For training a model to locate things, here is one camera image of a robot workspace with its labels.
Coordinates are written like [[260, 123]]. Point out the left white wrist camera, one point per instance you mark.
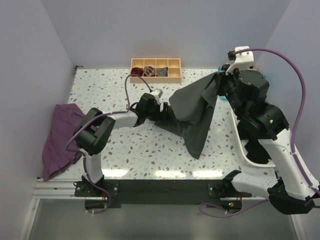
[[157, 93]]

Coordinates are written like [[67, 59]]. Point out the purple t shirt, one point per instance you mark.
[[56, 159]]

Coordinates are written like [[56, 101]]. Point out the teal t shirt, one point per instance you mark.
[[257, 69]]

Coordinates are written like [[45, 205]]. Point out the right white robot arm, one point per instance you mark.
[[267, 131]]

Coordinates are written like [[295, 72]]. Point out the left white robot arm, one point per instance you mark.
[[92, 134]]

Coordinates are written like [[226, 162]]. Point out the dark grey folded item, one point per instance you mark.
[[162, 72]]

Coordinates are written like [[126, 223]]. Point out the white laundry basket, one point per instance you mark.
[[242, 144]]

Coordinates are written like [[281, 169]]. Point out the aluminium rail frame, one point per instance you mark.
[[55, 190]]

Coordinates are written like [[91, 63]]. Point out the wooden compartment box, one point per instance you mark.
[[173, 64]]

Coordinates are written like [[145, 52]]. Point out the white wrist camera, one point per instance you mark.
[[242, 59], [157, 93]]

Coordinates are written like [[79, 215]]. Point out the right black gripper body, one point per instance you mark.
[[225, 85]]

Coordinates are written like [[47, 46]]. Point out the black t shirt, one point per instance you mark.
[[250, 131]]

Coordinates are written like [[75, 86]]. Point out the dark grey t shirt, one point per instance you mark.
[[191, 110]]

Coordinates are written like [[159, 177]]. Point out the grey pink fabric item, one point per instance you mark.
[[149, 71]]

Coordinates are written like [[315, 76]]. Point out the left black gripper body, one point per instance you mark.
[[156, 110]]

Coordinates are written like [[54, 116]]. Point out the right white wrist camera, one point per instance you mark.
[[242, 59]]

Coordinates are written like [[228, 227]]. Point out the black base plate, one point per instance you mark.
[[107, 202]]

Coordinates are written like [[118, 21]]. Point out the red black fabric item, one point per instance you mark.
[[137, 71]]

